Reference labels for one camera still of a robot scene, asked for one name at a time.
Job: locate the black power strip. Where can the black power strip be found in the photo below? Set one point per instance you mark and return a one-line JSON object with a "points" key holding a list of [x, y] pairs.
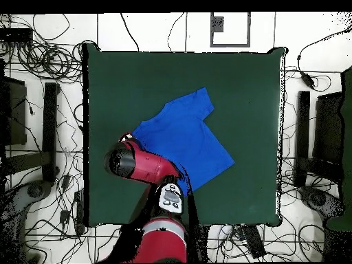
{"points": [[79, 211]]}

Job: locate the blue laundry garment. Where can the blue laundry garment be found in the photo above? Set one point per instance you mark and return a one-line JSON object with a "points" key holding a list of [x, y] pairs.
{"points": [[187, 134]]}

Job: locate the small black adapter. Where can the small black adapter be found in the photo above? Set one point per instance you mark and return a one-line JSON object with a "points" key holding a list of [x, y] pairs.
{"points": [[64, 216]]}

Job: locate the flat black box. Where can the flat black box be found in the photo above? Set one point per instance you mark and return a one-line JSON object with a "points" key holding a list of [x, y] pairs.
{"points": [[15, 35]]}

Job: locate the long black box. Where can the long black box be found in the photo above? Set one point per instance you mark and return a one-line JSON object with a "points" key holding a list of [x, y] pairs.
{"points": [[254, 242]]}

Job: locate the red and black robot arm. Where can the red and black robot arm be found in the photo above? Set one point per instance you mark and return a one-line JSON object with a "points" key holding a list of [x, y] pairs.
{"points": [[148, 165]]}

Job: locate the grey chair base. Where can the grey chair base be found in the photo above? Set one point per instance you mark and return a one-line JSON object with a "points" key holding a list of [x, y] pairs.
{"points": [[35, 190], [319, 199]]}

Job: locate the grey floor frame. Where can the grey floor frame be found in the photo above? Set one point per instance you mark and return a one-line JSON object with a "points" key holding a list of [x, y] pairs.
{"points": [[230, 44]]}

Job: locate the black monitor box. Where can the black monitor box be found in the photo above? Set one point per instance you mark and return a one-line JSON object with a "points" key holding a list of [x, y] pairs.
{"points": [[16, 115], [328, 129]]}

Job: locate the black power adapter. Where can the black power adapter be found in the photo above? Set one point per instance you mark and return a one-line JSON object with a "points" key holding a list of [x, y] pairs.
{"points": [[307, 79]]}

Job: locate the dark green table cloth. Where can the dark green table cloth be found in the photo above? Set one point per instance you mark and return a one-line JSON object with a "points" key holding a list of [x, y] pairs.
{"points": [[123, 82]]}

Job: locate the green cloth covered table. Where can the green cloth covered table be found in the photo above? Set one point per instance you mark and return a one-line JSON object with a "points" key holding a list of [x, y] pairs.
{"points": [[347, 137]]}

